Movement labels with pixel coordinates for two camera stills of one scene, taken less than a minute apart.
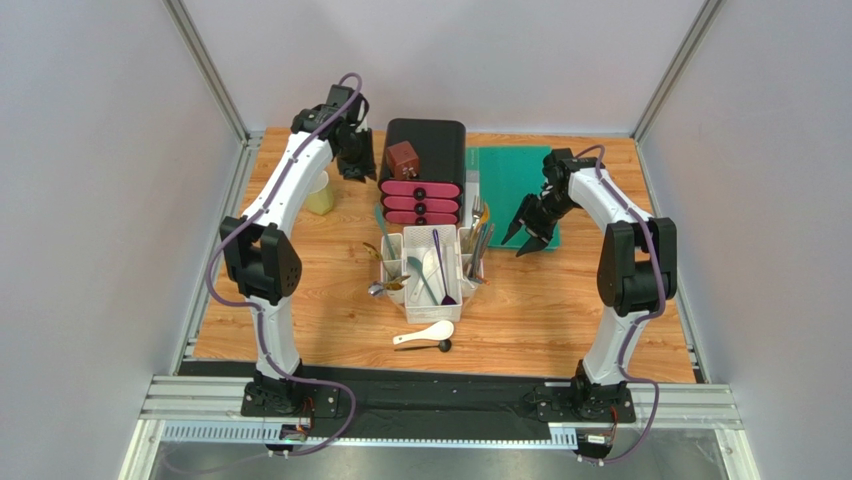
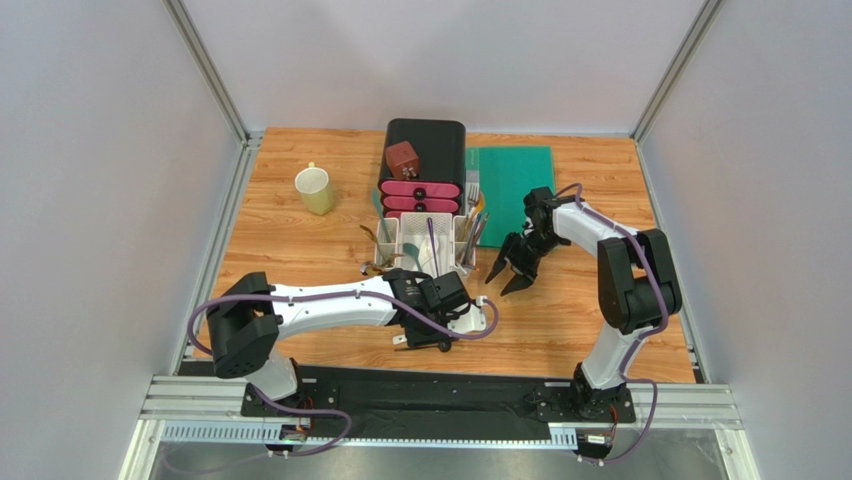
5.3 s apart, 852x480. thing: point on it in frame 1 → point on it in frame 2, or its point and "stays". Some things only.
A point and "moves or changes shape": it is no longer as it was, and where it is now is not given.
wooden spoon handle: x=483 y=220 → x=476 y=211
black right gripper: x=536 y=219 → x=522 y=252
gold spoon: x=372 y=250 → x=368 y=232
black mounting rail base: x=407 y=401 stays
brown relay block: x=403 y=161 stays
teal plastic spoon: x=416 y=264 moves or changes shape
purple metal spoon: x=447 y=300 moves or changes shape
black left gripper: x=366 y=165 → x=416 y=340
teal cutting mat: x=504 y=176 stays
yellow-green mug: x=321 y=197 stays
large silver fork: x=476 y=213 → x=472 y=198
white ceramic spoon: x=430 y=264 moves or changes shape
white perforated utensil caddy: x=430 y=269 moves or changes shape
